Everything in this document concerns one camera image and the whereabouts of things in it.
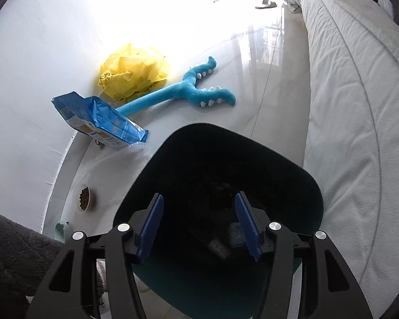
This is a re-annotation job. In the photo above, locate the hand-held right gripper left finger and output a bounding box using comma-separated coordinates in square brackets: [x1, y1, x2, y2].
[25, 193, 165, 319]

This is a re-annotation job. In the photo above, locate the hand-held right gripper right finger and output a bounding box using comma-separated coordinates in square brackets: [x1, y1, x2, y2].
[234, 191, 375, 319]

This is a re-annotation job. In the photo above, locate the dark trash bin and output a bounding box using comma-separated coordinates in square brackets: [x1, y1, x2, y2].
[113, 123, 324, 319]

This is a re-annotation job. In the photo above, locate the pet food bowl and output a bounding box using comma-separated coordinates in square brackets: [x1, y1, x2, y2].
[75, 183, 95, 213]

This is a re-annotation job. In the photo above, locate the green bowl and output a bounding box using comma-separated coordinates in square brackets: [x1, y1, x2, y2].
[54, 221, 70, 241]

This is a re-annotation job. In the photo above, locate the blue pet food bag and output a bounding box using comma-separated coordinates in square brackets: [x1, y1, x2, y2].
[51, 91, 150, 150]

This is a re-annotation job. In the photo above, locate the person's grey fleece clothing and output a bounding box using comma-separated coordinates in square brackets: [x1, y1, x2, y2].
[0, 208, 65, 319]

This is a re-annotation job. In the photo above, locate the blue plush toy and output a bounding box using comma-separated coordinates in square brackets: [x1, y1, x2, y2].
[115, 56, 236, 117]

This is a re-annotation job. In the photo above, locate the bed with white cover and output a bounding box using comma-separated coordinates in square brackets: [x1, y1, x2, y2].
[284, 0, 399, 303]

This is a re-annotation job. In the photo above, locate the yellow plastic bag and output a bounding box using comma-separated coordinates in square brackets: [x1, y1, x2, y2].
[98, 43, 172, 105]

